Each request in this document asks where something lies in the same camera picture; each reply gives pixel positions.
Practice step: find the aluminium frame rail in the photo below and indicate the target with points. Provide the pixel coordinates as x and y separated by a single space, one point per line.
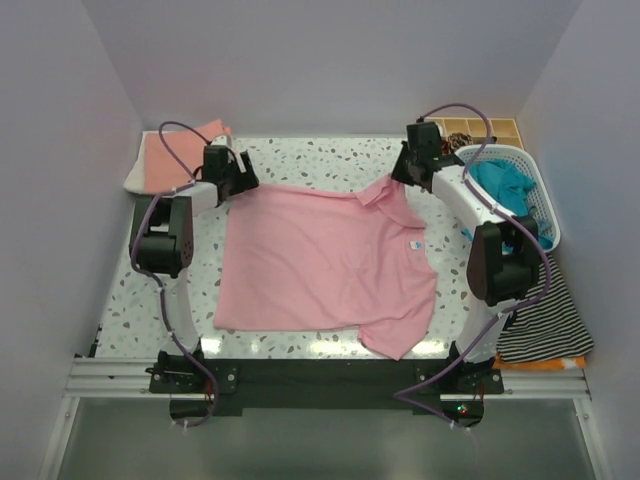
125 378

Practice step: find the patterned rolled cloth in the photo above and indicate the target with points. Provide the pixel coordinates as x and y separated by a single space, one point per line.
455 141

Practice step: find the black white striped shirt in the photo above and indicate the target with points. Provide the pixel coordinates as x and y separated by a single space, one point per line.
549 330

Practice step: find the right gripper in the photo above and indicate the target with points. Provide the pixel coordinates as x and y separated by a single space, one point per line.
398 173

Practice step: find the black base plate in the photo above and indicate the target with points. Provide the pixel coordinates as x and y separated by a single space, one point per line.
205 387

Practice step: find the white laundry basket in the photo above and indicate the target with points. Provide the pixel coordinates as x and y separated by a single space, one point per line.
541 209

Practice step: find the pink t shirt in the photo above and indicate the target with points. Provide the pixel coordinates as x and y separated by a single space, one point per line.
301 259

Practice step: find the folded salmon t shirt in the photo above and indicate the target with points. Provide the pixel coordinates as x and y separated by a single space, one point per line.
186 147

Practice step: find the teal t shirt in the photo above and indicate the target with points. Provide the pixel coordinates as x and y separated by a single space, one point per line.
505 183

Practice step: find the wooden compartment box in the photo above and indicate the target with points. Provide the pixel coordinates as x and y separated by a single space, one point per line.
504 131

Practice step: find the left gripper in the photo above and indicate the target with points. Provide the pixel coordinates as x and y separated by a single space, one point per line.
245 181

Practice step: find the folded white t shirt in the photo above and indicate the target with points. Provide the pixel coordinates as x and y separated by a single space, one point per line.
137 175

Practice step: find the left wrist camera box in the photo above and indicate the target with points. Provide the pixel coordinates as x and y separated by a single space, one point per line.
239 161

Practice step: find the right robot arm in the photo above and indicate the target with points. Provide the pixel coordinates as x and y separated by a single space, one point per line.
504 257

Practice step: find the orange white cloth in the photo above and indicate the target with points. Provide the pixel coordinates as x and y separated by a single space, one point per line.
557 364

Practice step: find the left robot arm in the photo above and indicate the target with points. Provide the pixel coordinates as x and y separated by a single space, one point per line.
162 244

